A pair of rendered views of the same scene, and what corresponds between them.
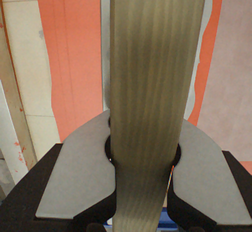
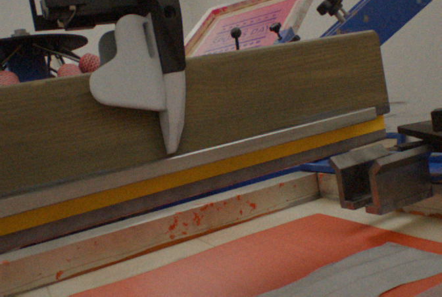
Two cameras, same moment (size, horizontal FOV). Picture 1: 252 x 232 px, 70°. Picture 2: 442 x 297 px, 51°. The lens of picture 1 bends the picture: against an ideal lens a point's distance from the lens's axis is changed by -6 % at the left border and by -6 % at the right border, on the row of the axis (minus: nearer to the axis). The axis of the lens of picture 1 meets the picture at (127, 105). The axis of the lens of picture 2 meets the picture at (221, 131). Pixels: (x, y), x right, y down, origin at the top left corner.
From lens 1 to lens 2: 0.38 m
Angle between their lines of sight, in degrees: 97
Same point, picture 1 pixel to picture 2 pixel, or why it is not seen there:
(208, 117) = not seen: outside the picture
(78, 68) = (150, 286)
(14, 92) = (89, 259)
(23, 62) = (134, 263)
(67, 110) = not seen: outside the picture
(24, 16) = (191, 248)
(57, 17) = (206, 258)
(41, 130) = not seen: outside the picture
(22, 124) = (34, 275)
